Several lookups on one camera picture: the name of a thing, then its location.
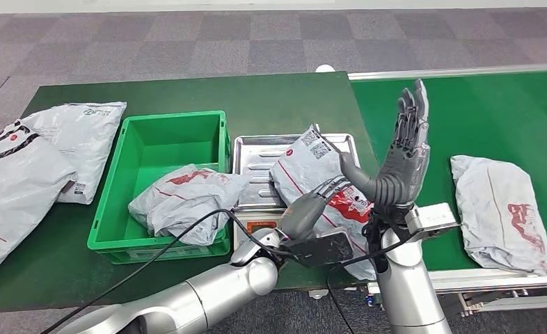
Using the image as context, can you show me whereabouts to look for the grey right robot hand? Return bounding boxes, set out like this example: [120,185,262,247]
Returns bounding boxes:
[338,78,432,207]

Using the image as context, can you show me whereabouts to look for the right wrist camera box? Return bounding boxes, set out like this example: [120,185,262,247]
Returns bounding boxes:
[404,202,460,243]

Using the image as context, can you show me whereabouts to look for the grey parcel QR codes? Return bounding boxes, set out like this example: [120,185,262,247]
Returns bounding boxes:
[269,123,381,282]

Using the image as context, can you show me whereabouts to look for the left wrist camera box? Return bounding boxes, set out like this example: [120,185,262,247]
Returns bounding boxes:
[288,230,355,269]

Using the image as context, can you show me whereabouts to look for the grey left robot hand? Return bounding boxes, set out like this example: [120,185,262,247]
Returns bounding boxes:
[278,176,354,241]

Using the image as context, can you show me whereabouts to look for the grey parcel red print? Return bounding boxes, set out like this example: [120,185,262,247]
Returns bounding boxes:
[450,154,547,276]
[127,164,251,246]

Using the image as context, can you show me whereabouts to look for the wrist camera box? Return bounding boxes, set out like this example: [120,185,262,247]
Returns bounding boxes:
[404,202,460,243]
[288,230,355,269]

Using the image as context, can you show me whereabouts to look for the white electronic scale steel tray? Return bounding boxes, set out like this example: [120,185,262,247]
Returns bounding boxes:
[230,134,361,252]

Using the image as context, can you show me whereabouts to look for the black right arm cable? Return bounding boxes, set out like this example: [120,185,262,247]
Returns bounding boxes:
[325,230,422,334]

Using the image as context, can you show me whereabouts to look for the green conveyor belt aluminium frame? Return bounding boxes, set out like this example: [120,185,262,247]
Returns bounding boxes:
[347,63,547,315]

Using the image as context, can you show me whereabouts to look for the green plastic crate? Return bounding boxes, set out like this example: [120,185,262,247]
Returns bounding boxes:
[87,110,232,265]

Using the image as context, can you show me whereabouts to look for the grey mailer bag small label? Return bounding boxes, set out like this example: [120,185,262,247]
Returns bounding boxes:
[20,102,128,205]

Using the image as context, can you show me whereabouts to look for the large grey bag black print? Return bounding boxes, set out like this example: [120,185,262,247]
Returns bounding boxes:
[0,120,77,283]

